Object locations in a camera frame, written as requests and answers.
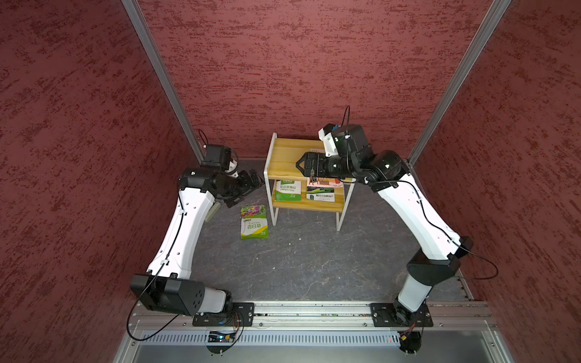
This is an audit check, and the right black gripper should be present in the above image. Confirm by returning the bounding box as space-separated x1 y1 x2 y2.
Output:
297 150 359 176

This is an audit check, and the pink shop picture seed bag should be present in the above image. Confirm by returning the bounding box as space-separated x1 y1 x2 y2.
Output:
307 152 342 188

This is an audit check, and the green white zinnias seed bag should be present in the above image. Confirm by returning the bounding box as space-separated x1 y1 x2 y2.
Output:
240 204 269 240

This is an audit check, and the white frame wooden shelf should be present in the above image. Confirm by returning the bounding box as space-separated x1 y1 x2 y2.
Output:
263 133 354 231

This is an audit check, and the dark green vegetable seed bag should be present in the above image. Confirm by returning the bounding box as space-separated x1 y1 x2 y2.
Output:
306 186 335 203

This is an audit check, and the green rose impatiens seed bag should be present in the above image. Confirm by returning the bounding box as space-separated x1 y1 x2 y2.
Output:
275 180 302 202

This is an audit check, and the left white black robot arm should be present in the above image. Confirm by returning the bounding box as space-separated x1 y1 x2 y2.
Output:
130 168 264 316

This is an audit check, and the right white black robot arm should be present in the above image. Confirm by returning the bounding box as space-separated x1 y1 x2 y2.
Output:
296 151 471 325

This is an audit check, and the white plug on floor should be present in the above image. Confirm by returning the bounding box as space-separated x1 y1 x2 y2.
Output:
204 202 222 222

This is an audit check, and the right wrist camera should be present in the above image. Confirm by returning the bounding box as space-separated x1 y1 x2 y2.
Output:
318 124 373 159

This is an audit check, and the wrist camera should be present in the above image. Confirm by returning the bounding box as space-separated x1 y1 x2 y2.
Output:
318 124 373 159
201 145 238 177

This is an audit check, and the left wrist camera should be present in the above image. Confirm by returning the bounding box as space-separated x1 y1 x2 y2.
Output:
201 145 238 177

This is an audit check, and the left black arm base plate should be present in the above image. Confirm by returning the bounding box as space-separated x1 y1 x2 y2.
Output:
192 302 255 328

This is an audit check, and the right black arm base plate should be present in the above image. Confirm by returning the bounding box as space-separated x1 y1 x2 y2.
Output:
369 302 434 329

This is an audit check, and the left aluminium corner post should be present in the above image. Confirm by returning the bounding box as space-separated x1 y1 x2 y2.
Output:
121 0 204 162

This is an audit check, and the aluminium corner post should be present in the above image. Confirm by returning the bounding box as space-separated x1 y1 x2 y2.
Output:
121 0 204 162
408 0 511 167

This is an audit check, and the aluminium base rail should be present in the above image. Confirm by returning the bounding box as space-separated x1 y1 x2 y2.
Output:
114 300 513 362

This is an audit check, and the right aluminium corner post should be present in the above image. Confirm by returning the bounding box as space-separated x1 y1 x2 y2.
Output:
408 0 511 167

